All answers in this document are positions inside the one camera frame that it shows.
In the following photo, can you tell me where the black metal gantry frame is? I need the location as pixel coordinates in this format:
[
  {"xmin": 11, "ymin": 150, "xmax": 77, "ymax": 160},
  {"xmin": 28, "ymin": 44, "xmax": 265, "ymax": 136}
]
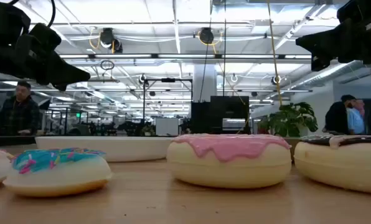
[{"xmin": 143, "ymin": 77, "xmax": 194, "ymax": 125}]

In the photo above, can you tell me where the person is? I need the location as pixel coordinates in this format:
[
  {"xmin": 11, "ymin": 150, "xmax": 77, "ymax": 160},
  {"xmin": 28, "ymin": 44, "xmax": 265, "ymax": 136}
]
[
  {"xmin": 0, "ymin": 80, "xmax": 42, "ymax": 137},
  {"xmin": 324, "ymin": 94, "xmax": 357, "ymax": 135},
  {"xmin": 346, "ymin": 98, "xmax": 367, "ymax": 135}
]

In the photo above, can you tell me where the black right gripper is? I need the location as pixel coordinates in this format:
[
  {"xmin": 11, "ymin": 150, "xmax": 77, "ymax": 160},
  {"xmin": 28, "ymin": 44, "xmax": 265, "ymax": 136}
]
[{"xmin": 296, "ymin": 17, "xmax": 371, "ymax": 72}]

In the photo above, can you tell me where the silver air duct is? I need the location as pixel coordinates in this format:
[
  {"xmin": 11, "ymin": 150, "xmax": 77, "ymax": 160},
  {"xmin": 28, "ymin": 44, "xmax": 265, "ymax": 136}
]
[{"xmin": 289, "ymin": 60, "xmax": 364, "ymax": 91}]

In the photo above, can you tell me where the green potted plant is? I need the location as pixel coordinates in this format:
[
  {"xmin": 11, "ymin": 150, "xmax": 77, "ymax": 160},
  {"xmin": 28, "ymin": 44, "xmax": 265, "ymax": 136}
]
[{"xmin": 256, "ymin": 101, "xmax": 319, "ymax": 138}]

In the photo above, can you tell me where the black ceiling cable reel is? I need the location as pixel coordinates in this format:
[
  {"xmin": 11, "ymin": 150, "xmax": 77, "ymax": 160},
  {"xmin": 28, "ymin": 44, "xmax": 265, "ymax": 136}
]
[
  {"xmin": 199, "ymin": 27, "xmax": 215, "ymax": 45},
  {"xmin": 99, "ymin": 27, "xmax": 123, "ymax": 54}
]

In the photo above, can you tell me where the small blue iced donut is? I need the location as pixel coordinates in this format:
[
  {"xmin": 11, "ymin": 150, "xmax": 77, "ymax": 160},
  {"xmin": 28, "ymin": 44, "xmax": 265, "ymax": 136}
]
[{"xmin": 2, "ymin": 147, "xmax": 113, "ymax": 198}]

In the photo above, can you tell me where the black computer case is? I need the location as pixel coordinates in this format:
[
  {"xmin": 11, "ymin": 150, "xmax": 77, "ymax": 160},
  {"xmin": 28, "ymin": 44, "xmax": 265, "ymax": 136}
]
[{"xmin": 190, "ymin": 95, "xmax": 251, "ymax": 135}]

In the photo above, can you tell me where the yellow hanging cable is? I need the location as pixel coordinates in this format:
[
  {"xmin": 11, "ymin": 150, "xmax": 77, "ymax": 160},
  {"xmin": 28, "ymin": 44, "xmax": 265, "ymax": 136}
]
[{"xmin": 266, "ymin": 0, "xmax": 283, "ymax": 108}]

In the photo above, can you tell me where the white round plate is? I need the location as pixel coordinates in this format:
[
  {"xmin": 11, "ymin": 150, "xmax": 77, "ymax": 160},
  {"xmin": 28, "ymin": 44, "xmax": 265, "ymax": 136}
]
[{"xmin": 35, "ymin": 136, "xmax": 174, "ymax": 163}]

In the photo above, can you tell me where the large pink iced donut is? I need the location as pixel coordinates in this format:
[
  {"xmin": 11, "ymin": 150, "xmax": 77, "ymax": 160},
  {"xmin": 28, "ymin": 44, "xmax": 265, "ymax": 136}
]
[{"xmin": 166, "ymin": 133, "xmax": 293, "ymax": 190}]

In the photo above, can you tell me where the large chocolate iced donut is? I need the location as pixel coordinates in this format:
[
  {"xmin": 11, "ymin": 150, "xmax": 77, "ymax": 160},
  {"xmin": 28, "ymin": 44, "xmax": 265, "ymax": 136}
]
[{"xmin": 293, "ymin": 134, "xmax": 371, "ymax": 197}]

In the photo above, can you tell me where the black hanging cable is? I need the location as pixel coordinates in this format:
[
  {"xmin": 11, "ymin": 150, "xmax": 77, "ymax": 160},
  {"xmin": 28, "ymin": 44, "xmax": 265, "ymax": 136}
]
[
  {"xmin": 199, "ymin": 0, "xmax": 213, "ymax": 103},
  {"xmin": 223, "ymin": 0, "xmax": 227, "ymax": 98}
]

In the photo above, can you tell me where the ceiling light strip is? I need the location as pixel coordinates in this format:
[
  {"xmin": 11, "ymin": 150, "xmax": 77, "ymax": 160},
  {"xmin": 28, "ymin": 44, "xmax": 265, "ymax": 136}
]
[{"xmin": 59, "ymin": 53, "xmax": 312, "ymax": 60}]

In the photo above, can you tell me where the white panel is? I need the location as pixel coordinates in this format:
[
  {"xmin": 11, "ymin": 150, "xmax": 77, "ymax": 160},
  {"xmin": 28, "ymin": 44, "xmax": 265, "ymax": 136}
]
[{"xmin": 156, "ymin": 117, "xmax": 179, "ymax": 137}]

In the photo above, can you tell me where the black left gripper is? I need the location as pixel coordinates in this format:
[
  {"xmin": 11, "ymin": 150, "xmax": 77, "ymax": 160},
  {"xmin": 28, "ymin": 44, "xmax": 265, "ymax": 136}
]
[{"xmin": 0, "ymin": 22, "xmax": 92, "ymax": 92}]

